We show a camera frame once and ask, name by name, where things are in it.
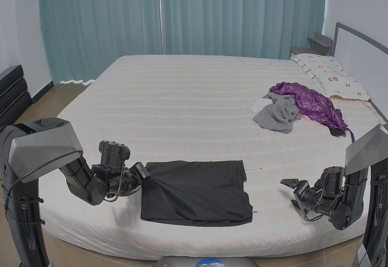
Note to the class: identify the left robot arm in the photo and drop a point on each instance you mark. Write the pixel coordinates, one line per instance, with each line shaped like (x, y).
(45, 138)

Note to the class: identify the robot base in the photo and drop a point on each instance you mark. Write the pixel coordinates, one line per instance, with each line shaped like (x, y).
(203, 262)

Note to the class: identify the grey bedside table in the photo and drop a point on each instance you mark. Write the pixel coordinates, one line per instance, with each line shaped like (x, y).
(318, 41)

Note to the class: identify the white garment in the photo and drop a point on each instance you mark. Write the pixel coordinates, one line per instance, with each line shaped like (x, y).
(259, 105)

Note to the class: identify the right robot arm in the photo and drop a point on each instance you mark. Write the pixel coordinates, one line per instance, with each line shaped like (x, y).
(354, 193)

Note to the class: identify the grey garment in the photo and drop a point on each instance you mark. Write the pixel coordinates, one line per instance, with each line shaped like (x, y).
(275, 117)

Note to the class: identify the black T-shirt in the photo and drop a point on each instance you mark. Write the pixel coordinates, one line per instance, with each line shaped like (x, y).
(197, 193)

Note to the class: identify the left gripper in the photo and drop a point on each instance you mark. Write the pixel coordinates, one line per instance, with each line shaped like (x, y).
(136, 178)

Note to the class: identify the blue-green curtain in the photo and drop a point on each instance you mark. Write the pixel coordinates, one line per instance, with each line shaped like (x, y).
(242, 8)
(100, 17)

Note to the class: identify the white printed pillow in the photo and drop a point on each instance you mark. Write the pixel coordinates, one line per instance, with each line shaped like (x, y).
(332, 76)

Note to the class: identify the bed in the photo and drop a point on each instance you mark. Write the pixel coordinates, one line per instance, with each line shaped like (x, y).
(182, 102)

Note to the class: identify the black lace garment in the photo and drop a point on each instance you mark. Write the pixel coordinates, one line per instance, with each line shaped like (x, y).
(336, 132)

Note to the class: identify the black chest of drawers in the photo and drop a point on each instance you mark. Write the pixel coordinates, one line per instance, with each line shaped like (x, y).
(13, 90)

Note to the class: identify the purple satin garment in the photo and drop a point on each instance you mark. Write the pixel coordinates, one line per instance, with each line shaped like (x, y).
(315, 102)

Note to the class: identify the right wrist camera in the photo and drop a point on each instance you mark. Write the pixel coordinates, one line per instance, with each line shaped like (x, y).
(319, 186)

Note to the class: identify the pink garment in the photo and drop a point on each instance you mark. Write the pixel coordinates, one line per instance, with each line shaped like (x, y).
(306, 116)

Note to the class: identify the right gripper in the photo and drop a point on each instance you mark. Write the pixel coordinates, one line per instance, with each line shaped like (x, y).
(307, 199)

